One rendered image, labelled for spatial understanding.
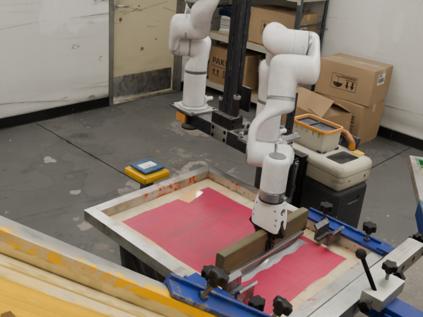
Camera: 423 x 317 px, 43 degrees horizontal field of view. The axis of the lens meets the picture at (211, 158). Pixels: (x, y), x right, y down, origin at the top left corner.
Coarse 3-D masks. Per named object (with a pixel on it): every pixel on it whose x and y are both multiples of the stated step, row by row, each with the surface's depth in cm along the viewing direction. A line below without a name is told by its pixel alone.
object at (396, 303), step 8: (392, 304) 135; (400, 304) 135; (408, 304) 135; (368, 312) 138; (376, 312) 136; (384, 312) 134; (392, 312) 133; (400, 312) 132; (408, 312) 132; (416, 312) 133
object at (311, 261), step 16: (208, 192) 200; (192, 208) 188; (208, 208) 189; (240, 208) 191; (304, 240) 175; (288, 256) 166; (304, 256) 166; (320, 256) 167; (336, 256) 168; (288, 272) 158; (304, 272) 159; (320, 272) 159
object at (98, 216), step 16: (176, 176) 202; (192, 176) 203; (208, 176) 210; (224, 176) 205; (144, 192) 188; (160, 192) 193; (240, 192) 200; (256, 192) 195; (96, 208) 176; (112, 208) 178; (128, 208) 184; (288, 208) 186; (96, 224) 171; (112, 224) 168; (128, 240) 160; (144, 256) 156; (160, 256) 154; (368, 256) 163; (384, 256) 164; (160, 272) 153; (176, 272) 148; (352, 272) 155; (336, 288) 147; (304, 304) 140; (320, 304) 140
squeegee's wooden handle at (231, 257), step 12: (288, 216) 168; (300, 216) 170; (288, 228) 167; (300, 228) 173; (240, 240) 153; (252, 240) 154; (264, 240) 158; (276, 240) 164; (228, 252) 147; (240, 252) 151; (252, 252) 156; (216, 264) 149; (228, 264) 148; (240, 264) 153
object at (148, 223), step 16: (160, 208) 186; (176, 208) 187; (128, 224) 175; (144, 224) 176; (160, 224) 177; (160, 240) 168; (176, 256) 161; (192, 256) 162; (272, 272) 157; (256, 288) 150; (272, 288) 151; (288, 288) 151; (304, 288) 152; (272, 304) 144
